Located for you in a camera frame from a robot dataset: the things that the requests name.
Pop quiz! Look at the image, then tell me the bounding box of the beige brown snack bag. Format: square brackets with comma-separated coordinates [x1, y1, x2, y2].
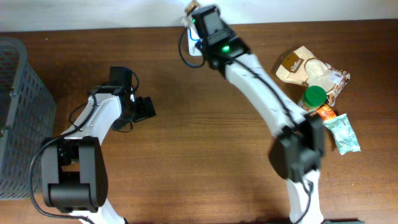
[275, 46, 351, 106]

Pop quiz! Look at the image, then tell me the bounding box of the green lid jar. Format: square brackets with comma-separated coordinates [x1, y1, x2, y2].
[298, 85, 326, 113]

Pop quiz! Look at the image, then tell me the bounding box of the orange tissue packet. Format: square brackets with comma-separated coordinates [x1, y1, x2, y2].
[315, 104, 337, 121]

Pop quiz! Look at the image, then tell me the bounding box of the teal snack packet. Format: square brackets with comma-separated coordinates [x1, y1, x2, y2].
[323, 114, 361, 155]

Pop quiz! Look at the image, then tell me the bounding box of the white tube with brown cap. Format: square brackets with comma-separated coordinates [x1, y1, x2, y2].
[181, 0, 200, 27]

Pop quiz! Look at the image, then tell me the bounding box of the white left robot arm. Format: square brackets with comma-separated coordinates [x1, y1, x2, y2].
[39, 85, 156, 223]

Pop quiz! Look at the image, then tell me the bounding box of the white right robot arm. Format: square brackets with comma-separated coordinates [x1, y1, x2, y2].
[185, 1, 325, 223]

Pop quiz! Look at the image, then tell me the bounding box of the white barcode scanner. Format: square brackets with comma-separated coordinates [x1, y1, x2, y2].
[187, 27, 202, 57]

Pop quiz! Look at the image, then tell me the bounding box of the dark grey plastic basket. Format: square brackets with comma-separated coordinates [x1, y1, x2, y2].
[1, 37, 56, 200]

